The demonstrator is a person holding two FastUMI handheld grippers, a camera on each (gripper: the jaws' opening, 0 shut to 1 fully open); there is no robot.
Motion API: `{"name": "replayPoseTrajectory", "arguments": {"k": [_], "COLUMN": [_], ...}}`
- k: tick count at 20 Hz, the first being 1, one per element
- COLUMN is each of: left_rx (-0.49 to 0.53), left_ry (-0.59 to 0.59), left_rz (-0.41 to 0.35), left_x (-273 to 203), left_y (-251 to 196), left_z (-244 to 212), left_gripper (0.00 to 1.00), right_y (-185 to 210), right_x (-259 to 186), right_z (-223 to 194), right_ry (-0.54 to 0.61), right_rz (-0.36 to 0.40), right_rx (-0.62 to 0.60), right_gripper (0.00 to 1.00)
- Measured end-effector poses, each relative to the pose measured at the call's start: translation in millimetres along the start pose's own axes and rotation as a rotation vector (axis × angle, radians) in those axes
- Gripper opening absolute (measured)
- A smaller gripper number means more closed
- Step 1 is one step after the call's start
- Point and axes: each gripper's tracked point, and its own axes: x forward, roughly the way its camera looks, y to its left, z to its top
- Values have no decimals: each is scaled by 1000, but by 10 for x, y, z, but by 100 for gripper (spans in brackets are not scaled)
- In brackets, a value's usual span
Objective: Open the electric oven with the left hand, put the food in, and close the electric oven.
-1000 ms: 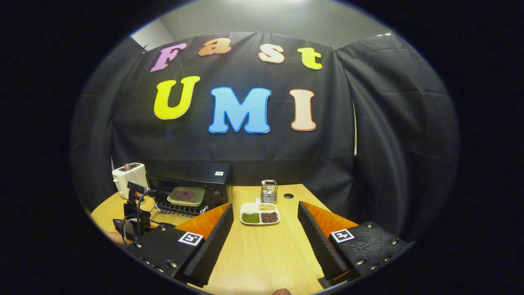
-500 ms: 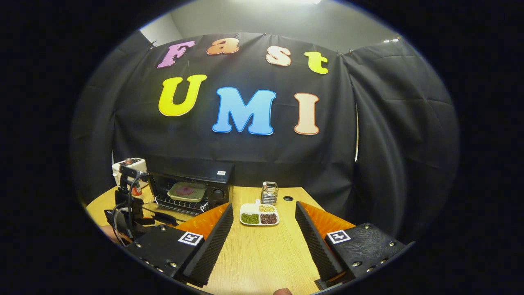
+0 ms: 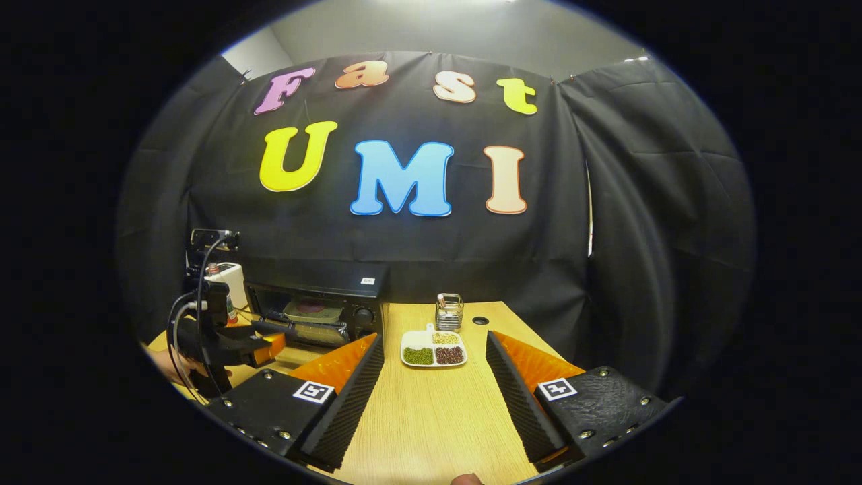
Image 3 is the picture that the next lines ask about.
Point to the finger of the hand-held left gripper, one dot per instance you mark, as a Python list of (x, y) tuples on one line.
[(266, 350), (276, 327)]

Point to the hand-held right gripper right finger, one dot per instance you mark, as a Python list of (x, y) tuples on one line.
[(522, 404)]

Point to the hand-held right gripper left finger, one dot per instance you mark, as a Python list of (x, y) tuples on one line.
[(343, 411)]

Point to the pale green food tray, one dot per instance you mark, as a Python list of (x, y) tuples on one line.
[(313, 315)]

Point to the pink donut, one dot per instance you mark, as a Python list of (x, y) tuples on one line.
[(310, 306)]

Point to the black electric oven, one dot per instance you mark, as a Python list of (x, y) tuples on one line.
[(323, 276)]

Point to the clear plastic bottle red label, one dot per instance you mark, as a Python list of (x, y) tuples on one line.
[(231, 311)]

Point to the white toaster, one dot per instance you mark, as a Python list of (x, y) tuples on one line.
[(232, 279)]

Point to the white divided dish of beans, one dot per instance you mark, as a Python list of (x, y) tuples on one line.
[(434, 350)]

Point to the black backdrop cloth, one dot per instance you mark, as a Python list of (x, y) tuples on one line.
[(640, 236)]

